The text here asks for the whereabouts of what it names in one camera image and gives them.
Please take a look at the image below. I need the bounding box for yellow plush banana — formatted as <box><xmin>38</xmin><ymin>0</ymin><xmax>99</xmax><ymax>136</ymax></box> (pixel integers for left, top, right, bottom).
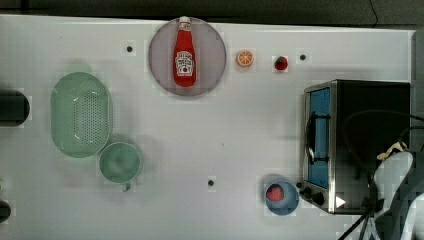
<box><xmin>377</xmin><ymin>142</ymin><xmax>408</xmax><ymax>161</ymax></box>

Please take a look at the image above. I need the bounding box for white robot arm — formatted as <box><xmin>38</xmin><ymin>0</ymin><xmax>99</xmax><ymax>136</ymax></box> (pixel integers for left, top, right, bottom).
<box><xmin>374</xmin><ymin>152</ymin><xmax>424</xmax><ymax>240</ymax></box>

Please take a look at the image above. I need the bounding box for black toaster oven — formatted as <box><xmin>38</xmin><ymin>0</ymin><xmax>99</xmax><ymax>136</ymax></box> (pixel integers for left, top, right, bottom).
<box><xmin>300</xmin><ymin>79</ymin><xmax>411</xmax><ymax>215</ymax></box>

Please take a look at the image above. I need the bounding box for grey round plate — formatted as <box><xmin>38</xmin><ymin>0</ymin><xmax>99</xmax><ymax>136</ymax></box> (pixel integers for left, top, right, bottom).
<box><xmin>148</xmin><ymin>16</ymin><xmax>227</xmax><ymax>96</ymax></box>

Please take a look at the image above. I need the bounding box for orange slice toy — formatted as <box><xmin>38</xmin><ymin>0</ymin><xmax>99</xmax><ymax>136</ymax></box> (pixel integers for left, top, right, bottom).
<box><xmin>236</xmin><ymin>50</ymin><xmax>254</xmax><ymax>67</ymax></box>

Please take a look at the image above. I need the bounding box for red ketchup bottle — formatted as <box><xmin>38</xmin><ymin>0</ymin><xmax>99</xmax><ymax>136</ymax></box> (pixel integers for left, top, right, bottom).
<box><xmin>173</xmin><ymin>16</ymin><xmax>196</xmax><ymax>87</ymax></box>

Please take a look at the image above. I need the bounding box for red strawberry toy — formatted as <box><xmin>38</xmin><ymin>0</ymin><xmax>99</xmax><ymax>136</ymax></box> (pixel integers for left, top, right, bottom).
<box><xmin>274</xmin><ymin>56</ymin><xmax>288</xmax><ymax>71</ymax></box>

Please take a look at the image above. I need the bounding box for red strawberry in bowl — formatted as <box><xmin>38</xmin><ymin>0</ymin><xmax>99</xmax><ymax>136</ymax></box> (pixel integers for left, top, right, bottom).
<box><xmin>266</xmin><ymin>184</ymin><xmax>284</xmax><ymax>202</ymax></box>

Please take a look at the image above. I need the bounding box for blue small bowl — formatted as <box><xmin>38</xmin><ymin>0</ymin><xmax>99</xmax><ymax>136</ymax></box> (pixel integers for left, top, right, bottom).
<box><xmin>264</xmin><ymin>180</ymin><xmax>299</xmax><ymax>216</ymax></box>

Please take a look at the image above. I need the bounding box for green perforated colander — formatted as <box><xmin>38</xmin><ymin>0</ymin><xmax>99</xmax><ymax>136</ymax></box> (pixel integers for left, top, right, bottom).
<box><xmin>50</xmin><ymin>72</ymin><xmax>112</xmax><ymax>158</ymax></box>

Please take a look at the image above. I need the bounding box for black cylinder at left edge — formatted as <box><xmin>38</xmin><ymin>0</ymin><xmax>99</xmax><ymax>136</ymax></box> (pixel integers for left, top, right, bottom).
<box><xmin>0</xmin><ymin>89</ymin><xmax>30</xmax><ymax>127</ymax></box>

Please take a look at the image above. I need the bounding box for green cup with handle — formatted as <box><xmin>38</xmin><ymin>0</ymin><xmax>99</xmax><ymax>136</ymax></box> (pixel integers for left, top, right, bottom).
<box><xmin>99</xmin><ymin>142</ymin><xmax>144</xmax><ymax>192</ymax></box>

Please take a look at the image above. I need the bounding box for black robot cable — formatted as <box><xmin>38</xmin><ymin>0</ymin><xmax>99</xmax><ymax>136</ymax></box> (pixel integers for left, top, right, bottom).
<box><xmin>336</xmin><ymin>109</ymin><xmax>424</xmax><ymax>240</ymax></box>

